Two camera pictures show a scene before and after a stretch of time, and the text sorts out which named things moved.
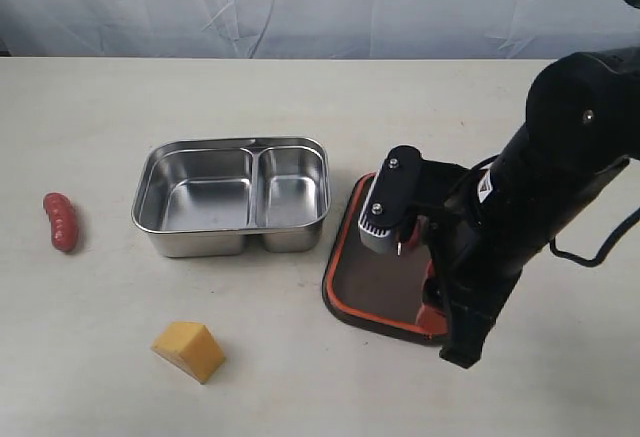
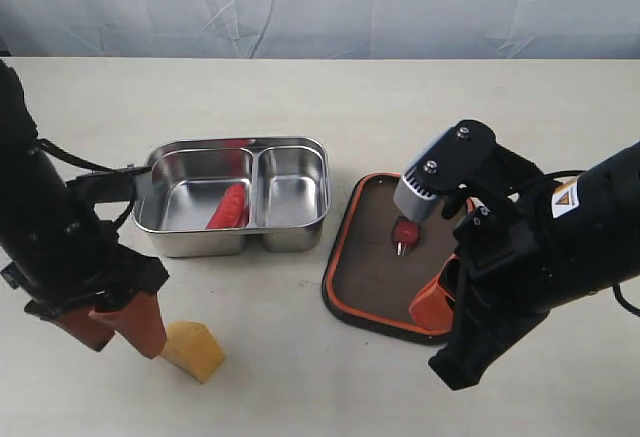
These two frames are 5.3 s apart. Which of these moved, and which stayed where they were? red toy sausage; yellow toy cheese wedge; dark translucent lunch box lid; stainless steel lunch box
Moved: red toy sausage
Stayed: yellow toy cheese wedge; dark translucent lunch box lid; stainless steel lunch box
